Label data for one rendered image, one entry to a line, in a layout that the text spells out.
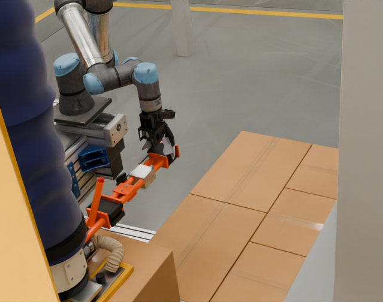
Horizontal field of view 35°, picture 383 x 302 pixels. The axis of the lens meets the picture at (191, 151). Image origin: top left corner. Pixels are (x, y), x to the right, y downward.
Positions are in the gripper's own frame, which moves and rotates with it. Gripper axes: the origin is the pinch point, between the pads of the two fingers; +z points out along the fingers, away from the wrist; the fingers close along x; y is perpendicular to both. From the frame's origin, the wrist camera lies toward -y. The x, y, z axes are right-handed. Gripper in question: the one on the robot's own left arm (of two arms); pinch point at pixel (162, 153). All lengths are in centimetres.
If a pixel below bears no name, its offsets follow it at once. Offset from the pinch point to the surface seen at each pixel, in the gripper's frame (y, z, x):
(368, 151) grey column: 105, -88, 100
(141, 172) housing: 14.3, -1.3, 0.8
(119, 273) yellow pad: 48, 11, 13
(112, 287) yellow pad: 54, 12, 14
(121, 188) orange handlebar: 24.6, -1.1, -0.5
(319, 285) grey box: 103, -68, 95
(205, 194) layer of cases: -44, 53, -12
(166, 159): 4.2, -1.0, 4.7
